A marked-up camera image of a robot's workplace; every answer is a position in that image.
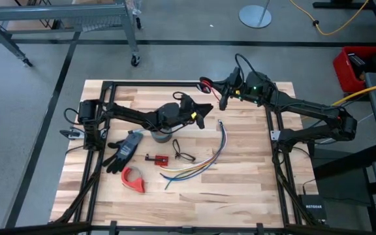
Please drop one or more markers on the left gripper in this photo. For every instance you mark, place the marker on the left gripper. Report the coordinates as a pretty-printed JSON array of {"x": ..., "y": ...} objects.
[{"x": 194, "y": 119}]

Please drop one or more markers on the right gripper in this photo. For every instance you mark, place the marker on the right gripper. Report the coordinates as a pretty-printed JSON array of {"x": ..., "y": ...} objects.
[{"x": 224, "y": 101}]

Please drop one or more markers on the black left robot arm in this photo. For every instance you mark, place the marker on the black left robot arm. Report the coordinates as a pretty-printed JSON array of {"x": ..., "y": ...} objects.
[{"x": 132, "y": 114}]

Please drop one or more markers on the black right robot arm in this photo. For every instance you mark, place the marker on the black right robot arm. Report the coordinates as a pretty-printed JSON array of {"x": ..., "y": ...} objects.
[{"x": 305, "y": 109}]

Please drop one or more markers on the black-framed safety glasses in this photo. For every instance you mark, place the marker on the black-framed safety glasses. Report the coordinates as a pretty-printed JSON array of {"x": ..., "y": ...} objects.
[{"x": 178, "y": 154}]

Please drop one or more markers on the small red block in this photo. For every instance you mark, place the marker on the small red block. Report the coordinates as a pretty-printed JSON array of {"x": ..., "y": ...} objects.
[{"x": 162, "y": 160}]

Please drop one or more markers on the grey black work glove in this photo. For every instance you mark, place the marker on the grey black work glove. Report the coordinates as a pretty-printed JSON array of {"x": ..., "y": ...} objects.
[{"x": 126, "y": 150}]

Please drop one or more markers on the red tape dispenser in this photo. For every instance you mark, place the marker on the red tape dispenser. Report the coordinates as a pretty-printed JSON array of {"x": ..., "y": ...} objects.
[{"x": 135, "y": 186}]

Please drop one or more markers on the red plastic bin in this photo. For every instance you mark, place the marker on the red plastic bin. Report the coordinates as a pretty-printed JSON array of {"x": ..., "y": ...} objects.
[{"x": 341, "y": 75}]

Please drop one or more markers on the grey metal workbench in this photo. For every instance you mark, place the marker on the grey metal workbench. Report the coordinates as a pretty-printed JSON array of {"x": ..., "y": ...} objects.
[{"x": 44, "y": 11}]

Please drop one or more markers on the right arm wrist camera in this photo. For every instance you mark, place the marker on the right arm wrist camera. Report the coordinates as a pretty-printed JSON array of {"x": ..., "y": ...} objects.
[{"x": 243, "y": 86}]

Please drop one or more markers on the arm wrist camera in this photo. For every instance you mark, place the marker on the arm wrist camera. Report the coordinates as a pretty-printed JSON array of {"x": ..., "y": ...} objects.
[
  {"x": 243, "y": 86},
  {"x": 183, "y": 106}
]

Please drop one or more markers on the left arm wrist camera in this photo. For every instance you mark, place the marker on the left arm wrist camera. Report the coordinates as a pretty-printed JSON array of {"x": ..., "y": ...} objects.
[{"x": 183, "y": 106}]

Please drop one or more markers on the grey duct tape roll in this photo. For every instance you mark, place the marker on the grey duct tape roll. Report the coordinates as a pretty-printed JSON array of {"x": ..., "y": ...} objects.
[{"x": 162, "y": 138}]

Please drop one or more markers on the black aluminium table frame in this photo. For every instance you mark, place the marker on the black aluminium table frame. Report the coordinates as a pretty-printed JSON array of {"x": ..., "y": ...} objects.
[{"x": 158, "y": 84}]

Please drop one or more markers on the metal base bracket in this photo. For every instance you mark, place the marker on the metal base bracket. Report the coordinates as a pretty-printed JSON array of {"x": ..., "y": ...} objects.
[
  {"x": 274, "y": 135},
  {"x": 68, "y": 134}
]

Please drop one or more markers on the black desk leg frame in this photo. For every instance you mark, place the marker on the black desk leg frame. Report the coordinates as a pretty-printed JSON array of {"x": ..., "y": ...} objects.
[{"x": 338, "y": 4}]

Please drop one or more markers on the black Netgear network switch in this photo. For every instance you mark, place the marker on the black Netgear network switch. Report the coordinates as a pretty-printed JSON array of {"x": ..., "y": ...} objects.
[{"x": 313, "y": 207}]

